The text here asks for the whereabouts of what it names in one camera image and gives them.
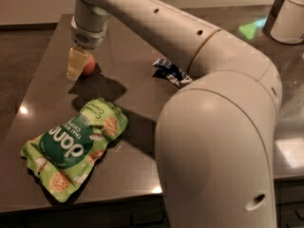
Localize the blue crumpled snack bag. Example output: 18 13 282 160
153 58 193 88

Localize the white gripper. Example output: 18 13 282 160
66 0 111 81

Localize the red apple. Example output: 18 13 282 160
82 55 96 77

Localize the white cylindrical canister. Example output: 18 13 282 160
270 0 304 45

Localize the green rice chip bag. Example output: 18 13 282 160
21 98 127 202

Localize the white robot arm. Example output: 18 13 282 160
74 0 282 228

